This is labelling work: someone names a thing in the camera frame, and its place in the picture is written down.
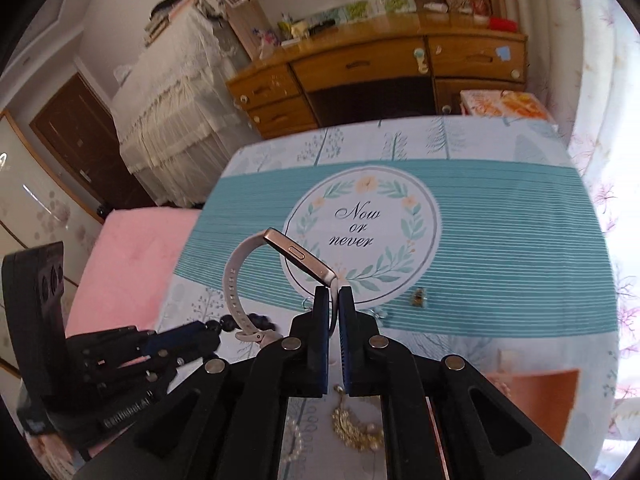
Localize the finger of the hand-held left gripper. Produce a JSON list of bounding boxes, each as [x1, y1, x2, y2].
[[142, 321, 225, 358], [145, 355, 211, 386]]

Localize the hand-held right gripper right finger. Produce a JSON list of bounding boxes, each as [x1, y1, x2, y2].
[[337, 285, 591, 480]]

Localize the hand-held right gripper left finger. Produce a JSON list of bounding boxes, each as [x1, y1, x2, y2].
[[75, 285, 333, 480]]

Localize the black bead bracelet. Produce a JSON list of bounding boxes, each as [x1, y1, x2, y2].
[[210, 312, 281, 336]]

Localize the beige strap smart watch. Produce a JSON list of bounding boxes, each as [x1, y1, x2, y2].
[[222, 227, 341, 348]]

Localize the white pearl necklace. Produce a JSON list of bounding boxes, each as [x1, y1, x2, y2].
[[286, 412, 313, 461]]

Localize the peach jewelry box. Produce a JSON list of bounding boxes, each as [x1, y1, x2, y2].
[[492, 367, 581, 441]]

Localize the pink blanket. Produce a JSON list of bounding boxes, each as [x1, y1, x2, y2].
[[65, 207, 203, 336]]

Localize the glass door wardrobe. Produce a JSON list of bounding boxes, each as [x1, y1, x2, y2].
[[0, 110, 106, 376]]

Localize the teal printed tablecloth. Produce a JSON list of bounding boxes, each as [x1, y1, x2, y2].
[[155, 115, 621, 480]]

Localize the brown door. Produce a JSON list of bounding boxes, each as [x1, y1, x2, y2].
[[30, 72, 156, 211]]

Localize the lace covered cabinet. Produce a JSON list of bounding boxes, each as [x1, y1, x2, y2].
[[110, 5, 261, 201]]

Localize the wooden drawer cabinet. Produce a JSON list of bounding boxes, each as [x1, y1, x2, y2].
[[225, 10, 528, 141]]

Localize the orange patterned box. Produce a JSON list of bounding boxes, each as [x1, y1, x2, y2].
[[459, 89, 556, 122]]

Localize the green printed pictures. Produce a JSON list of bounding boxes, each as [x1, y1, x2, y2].
[[325, 0, 416, 23]]

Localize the floral curtain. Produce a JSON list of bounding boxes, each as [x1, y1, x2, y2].
[[565, 0, 640, 461]]

